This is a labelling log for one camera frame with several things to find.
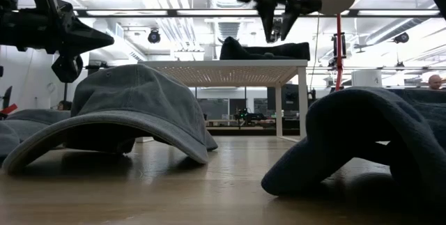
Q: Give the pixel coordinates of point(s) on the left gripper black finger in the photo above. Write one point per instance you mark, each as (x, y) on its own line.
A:
(87, 38)
(68, 68)

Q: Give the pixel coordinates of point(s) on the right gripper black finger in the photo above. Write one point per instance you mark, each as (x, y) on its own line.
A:
(266, 12)
(292, 12)

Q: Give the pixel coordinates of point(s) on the dark blue denim cap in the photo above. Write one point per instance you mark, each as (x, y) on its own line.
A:
(366, 120)
(265, 51)

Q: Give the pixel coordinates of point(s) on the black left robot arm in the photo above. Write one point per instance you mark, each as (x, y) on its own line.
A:
(21, 26)

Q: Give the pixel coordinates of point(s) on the black overhead bar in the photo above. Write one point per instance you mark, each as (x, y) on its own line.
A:
(209, 12)

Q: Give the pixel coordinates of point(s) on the white metal shelf rack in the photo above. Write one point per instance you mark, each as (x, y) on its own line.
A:
(226, 71)

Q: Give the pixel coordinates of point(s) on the black monitor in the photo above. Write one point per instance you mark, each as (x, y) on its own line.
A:
(289, 99)

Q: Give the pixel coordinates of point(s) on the white cylindrical machine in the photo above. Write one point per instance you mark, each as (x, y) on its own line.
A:
(366, 78)

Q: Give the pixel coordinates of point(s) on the small black machine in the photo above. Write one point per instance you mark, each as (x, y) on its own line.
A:
(245, 115)

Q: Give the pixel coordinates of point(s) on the person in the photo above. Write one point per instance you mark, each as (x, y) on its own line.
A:
(435, 81)

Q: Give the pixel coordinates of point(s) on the black ceiling camera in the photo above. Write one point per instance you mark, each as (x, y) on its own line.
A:
(154, 36)
(401, 37)

